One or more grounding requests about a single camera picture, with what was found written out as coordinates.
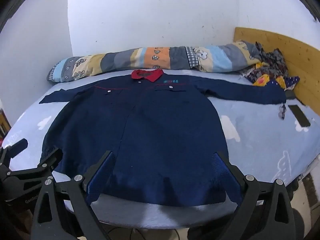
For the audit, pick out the rolled patchwork quilt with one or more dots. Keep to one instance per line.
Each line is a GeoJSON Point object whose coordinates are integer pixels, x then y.
{"type": "Point", "coordinates": [155, 55]}

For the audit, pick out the wooden headboard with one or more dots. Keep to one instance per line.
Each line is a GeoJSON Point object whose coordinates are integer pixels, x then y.
{"type": "Point", "coordinates": [300, 55]}

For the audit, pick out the wooden side furniture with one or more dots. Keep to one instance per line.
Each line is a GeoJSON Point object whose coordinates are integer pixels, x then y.
{"type": "Point", "coordinates": [3, 121]}

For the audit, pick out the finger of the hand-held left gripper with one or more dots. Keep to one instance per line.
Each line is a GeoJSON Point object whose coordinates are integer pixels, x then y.
{"type": "Point", "coordinates": [51, 157]}
{"type": "Point", "coordinates": [16, 147]}

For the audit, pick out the light blue cloud bed sheet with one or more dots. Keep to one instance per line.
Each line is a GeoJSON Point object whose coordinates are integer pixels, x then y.
{"type": "Point", "coordinates": [262, 142]}

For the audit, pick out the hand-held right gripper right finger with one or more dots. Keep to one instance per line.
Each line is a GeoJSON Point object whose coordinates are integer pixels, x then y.
{"type": "Point", "coordinates": [222, 171]}

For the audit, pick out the navy star-patterned cloth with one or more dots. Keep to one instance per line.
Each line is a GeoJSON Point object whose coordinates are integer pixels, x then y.
{"type": "Point", "coordinates": [291, 80]}

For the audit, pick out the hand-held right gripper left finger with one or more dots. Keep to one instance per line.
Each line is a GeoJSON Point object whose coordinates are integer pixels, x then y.
{"type": "Point", "coordinates": [100, 173]}

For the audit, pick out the navy jacket with red collar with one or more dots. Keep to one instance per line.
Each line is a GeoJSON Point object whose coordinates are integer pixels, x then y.
{"type": "Point", "coordinates": [150, 130]}

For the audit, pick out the dark floral cloth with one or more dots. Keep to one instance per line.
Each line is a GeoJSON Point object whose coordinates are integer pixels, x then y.
{"type": "Point", "coordinates": [272, 60]}

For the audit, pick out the black smartphone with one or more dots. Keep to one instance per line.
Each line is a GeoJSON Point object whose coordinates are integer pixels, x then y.
{"type": "Point", "coordinates": [300, 116]}

